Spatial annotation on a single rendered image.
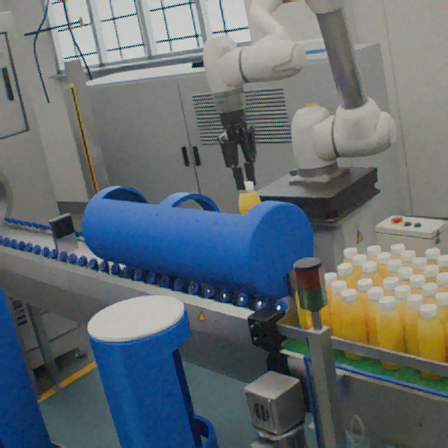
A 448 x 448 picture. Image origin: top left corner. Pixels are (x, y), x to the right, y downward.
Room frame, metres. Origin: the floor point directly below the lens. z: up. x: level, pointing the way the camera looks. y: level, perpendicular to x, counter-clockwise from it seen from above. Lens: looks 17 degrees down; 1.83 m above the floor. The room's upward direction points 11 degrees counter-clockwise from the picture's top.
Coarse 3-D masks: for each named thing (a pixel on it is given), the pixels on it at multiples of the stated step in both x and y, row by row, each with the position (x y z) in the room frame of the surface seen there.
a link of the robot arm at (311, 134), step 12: (312, 108) 2.75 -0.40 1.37; (300, 120) 2.73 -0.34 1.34; (312, 120) 2.71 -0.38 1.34; (324, 120) 2.71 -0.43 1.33; (300, 132) 2.72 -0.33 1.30; (312, 132) 2.70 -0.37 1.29; (324, 132) 2.68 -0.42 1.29; (300, 144) 2.73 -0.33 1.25; (312, 144) 2.70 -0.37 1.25; (324, 144) 2.68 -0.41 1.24; (300, 156) 2.73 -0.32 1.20; (312, 156) 2.71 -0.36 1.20; (324, 156) 2.69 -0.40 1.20; (336, 156) 2.70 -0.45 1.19; (300, 168) 2.75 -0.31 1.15; (312, 168) 2.71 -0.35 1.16
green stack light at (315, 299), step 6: (318, 288) 1.47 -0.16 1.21; (324, 288) 1.48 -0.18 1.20; (300, 294) 1.49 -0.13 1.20; (306, 294) 1.47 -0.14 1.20; (312, 294) 1.47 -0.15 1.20; (318, 294) 1.47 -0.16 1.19; (324, 294) 1.48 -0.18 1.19; (300, 300) 1.49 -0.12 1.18; (306, 300) 1.48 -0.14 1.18; (312, 300) 1.47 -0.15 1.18; (318, 300) 1.47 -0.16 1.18; (324, 300) 1.48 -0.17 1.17; (300, 306) 1.49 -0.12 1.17; (306, 306) 1.48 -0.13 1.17; (312, 306) 1.47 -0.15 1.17; (318, 306) 1.47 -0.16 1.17; (324, 306) 1.48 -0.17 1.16
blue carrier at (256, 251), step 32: (128, 192) 2.78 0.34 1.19; (96, 224) 2.57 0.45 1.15; (128, 224) 2.43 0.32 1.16; (160, 224) 2.30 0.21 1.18; (192, 224) 2.19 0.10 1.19; (224, 224) 2.10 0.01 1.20; (256, 224) 2.01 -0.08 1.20; (288, 224) 2.09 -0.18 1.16; (128, 256) 2.44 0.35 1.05; (160, 256) 2.29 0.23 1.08; (192, 256) 2.16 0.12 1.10; (224, 256) 2.05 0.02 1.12; (256, 256) 2.00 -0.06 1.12; (288, 256) 2.08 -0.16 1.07; (256, 288) 1.99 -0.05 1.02; (288, 288) 2.06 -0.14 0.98
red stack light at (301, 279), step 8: (296, 272) 1.49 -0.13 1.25; (304, 272) 1.47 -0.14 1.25; (312, 272) 1.47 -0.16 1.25; (320, 272) 1.48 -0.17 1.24; (296, 280) 1.49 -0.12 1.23; (304, 280) 1.47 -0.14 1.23; (312, 280) 1.47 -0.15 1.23; (320, 280) 1.48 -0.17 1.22; (304, 288) 1.48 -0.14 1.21; (312, 288) 1.47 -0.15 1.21
